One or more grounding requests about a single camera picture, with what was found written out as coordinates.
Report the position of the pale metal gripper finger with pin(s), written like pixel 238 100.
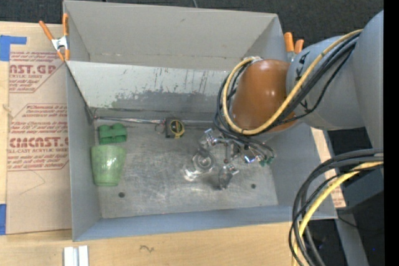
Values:
pixel 207 137
pixel 225 176

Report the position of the clear glass thing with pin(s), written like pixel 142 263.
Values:
pixel 203 162

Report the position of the pale green cup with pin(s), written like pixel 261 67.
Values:
pixel 107 165

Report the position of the yellow and black tape measure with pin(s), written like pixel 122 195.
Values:
pixel 174 128

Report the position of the green toy building block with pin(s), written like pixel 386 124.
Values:
pixel 112 134

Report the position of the brown cardboard board, red print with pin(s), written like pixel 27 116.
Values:
pixel 37 121

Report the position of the grey metal bin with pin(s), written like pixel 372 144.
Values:
pixel 162 196

